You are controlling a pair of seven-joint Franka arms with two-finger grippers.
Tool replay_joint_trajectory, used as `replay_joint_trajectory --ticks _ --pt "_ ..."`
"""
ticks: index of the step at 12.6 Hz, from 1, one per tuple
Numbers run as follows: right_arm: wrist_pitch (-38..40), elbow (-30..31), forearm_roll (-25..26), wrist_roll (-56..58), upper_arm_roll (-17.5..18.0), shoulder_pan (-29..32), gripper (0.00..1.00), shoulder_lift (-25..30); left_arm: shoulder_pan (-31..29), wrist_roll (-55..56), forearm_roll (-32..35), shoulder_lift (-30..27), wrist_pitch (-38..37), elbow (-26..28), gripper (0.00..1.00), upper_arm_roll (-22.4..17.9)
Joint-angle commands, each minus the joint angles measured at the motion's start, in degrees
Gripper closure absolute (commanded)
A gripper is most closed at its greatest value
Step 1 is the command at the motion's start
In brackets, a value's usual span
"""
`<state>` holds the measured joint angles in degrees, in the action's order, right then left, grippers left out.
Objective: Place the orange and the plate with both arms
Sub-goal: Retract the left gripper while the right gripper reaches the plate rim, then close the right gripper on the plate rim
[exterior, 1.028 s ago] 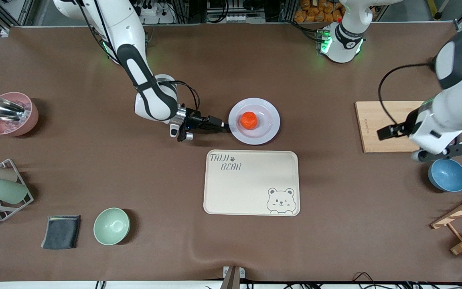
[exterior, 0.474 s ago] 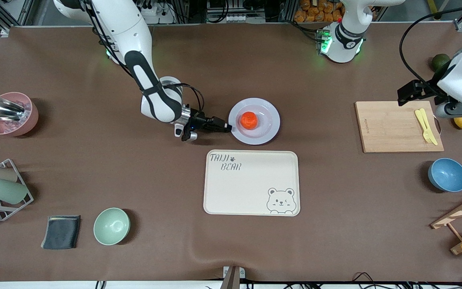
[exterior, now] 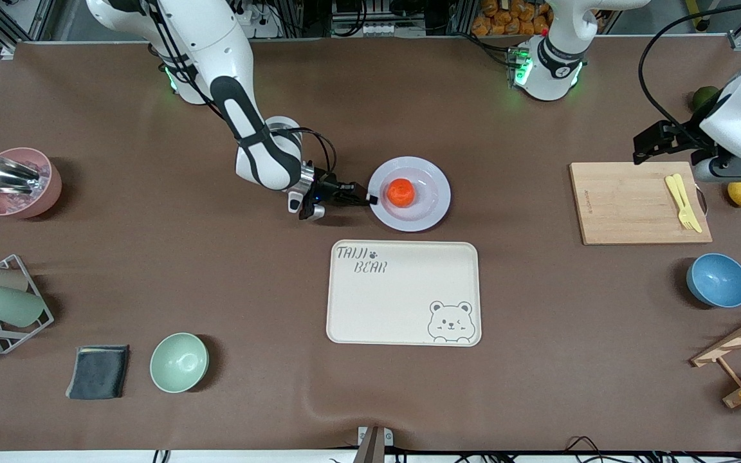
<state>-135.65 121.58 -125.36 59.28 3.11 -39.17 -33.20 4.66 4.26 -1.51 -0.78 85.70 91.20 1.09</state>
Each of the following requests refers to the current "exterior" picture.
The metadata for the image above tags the dark grey folded cloth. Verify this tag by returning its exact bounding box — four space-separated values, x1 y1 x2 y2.
66 345 130 401

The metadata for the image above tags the green lime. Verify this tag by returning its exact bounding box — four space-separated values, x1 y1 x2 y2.
692 86 722 112

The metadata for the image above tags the green bowl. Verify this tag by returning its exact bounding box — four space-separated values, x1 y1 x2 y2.
150 332 209 394

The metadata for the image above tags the blue bowl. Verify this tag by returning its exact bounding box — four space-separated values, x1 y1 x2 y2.
686 253 741 309

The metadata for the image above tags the cream tray with bear print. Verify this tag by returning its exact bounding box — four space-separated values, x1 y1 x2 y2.
326 241 482 347

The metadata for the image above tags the white power strip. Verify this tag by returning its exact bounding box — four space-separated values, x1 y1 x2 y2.
229 3 282 39

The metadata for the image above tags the orange fruit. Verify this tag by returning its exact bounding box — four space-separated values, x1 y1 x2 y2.
388 179 417 208

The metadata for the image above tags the pile of orange toy food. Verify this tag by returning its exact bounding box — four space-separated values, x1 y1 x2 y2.
471 0 553 37

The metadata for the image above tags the wooden mug rack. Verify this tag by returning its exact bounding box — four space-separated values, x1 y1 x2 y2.
691 302 741 409

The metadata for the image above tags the yellow plastic fork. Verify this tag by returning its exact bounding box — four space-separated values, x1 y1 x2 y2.
665 176 697 231

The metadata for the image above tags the wooden cutting board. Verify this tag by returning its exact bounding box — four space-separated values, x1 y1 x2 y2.
569 161 713 246

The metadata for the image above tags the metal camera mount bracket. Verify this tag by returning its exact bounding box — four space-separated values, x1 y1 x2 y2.
353 426 394 463

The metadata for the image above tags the pink bowl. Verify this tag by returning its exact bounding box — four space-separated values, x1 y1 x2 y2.
0 147 62 220

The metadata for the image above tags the pale lavender round plate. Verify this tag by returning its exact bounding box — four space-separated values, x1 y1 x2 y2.
368 156 452 233

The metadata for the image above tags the grey wire cup rack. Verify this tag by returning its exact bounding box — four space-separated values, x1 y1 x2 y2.
0 254 55 355

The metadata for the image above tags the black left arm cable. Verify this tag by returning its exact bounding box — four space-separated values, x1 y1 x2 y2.
638 0 741 139

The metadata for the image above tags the green cup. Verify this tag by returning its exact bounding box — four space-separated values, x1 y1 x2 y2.
0 286 45 328

